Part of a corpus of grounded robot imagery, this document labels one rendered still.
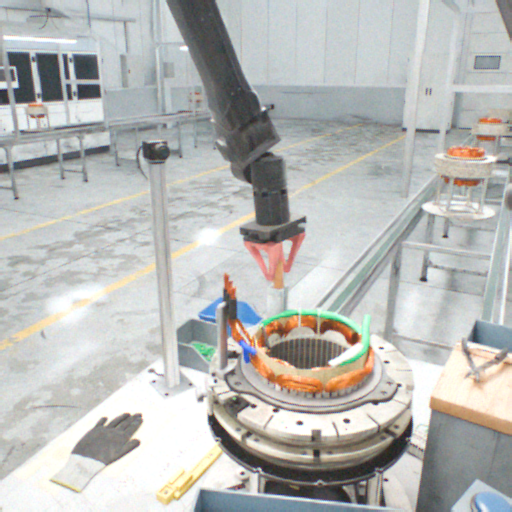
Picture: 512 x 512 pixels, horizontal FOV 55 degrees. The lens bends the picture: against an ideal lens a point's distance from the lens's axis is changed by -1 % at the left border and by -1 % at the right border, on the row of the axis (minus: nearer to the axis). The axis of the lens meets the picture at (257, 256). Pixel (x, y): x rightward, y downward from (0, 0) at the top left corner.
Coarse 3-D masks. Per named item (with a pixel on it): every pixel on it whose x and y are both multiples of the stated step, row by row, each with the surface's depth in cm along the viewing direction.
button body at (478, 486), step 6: (474, 486) 63; (480, 486) 63; (486, 486) 63; (468, 492) 62; (474, 492) 62; (498, 492) 62; (462, 498) 61; (468, 498) 61; (504, 498) 61; (456, 504) 60; (462, 504) 60; (468, 504) 60; (510, 504) 60; (456, 510) 60; (462, 510) 60; (468, 510) 60
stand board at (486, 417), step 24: (456, 360) 85; (480, 360) 85; (456, 384) 78; (480, 384) 78; (504, 384) 78; (432, 408) 76; (456, 408) 74; (480, 408) 73; (504, 408) 73; (504, 432) 71
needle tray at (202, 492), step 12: (204, 492) 59; (216, 492) 59; (228, 492) 58; (240, 492) 58; (252, 492) 58; (204, 504) 60; (216, 504) 59; (228, 504) 59; (240, 504) 59; (252, 504) 58; (264, 504) 58; (276, 504) 58; (288, 504) 58; (300, 504) 57; (312, 504) 57; (324, 504) 57; (336, 504) 57; (348, 504) 57
